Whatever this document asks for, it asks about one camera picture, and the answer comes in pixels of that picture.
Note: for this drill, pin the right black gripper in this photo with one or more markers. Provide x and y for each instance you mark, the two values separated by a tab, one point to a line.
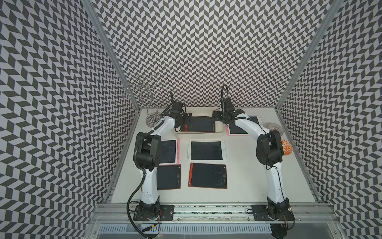
215	115

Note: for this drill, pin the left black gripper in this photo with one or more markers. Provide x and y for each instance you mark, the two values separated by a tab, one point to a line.
186	115

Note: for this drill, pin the pink edged writing tablet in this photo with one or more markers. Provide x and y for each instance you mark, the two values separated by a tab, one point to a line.
170	151

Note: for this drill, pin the white framed writing tablet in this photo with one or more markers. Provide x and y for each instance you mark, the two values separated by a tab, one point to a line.
207	150

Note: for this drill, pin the red framed writing tablet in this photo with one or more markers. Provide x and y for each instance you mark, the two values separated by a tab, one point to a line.
169	177

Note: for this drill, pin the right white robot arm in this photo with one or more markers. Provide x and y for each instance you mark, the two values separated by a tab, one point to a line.
269	152

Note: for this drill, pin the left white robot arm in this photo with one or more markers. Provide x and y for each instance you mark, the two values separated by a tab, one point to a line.
147	185

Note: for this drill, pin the clear glass bowl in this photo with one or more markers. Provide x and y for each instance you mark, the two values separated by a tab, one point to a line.
275	126

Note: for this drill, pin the orange patterned bowl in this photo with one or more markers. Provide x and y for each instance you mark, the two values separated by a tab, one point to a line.
287	147

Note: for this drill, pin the silver wire stand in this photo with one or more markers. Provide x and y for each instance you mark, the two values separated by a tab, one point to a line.
142	88

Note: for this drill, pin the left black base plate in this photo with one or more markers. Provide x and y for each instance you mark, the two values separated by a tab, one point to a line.
154	213

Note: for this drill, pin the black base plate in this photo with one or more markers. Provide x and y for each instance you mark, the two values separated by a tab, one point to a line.
154	213
262	213

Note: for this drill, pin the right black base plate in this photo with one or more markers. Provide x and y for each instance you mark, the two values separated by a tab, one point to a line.
262	213

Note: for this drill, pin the aluminium front rail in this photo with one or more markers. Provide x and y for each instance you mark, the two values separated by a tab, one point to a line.
242	213

